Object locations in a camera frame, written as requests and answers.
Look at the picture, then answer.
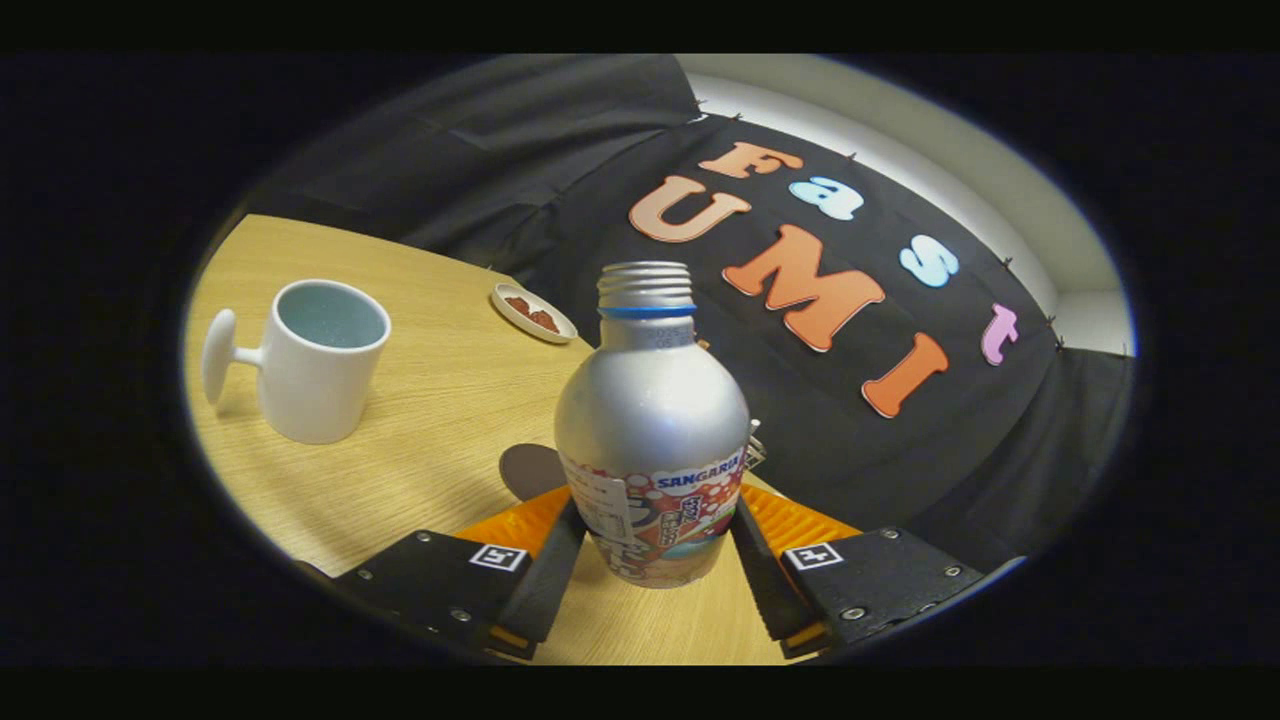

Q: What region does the black backdrop cloth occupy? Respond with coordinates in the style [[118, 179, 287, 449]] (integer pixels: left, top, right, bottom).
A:
[[245, 55, 1136, 576]]

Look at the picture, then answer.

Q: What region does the brown round coaster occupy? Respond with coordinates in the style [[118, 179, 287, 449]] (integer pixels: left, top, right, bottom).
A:
[[499, 443, 568, 501]]

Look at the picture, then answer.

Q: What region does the silver juice bottle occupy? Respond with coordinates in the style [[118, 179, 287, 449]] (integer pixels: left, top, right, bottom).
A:
[[553, 262, 753, 589]]

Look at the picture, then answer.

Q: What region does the white dish with red snacks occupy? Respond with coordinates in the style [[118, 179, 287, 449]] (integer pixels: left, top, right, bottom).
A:
[[491, 283, 579, 345]]

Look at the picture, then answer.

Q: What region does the white cup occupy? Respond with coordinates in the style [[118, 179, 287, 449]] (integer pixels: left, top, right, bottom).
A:
[[202, 279, 393, 445]]

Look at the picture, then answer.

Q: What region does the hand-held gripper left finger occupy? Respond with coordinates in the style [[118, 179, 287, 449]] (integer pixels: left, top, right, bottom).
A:
[[330, 487, 589, 663]]

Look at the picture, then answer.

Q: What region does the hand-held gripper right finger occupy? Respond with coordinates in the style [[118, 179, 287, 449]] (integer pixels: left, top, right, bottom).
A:
[[728, 484, 991, 661]]

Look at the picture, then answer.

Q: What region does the wooden table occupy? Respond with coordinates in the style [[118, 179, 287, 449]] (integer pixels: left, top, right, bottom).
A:
[[185, 213, 801, 666]]

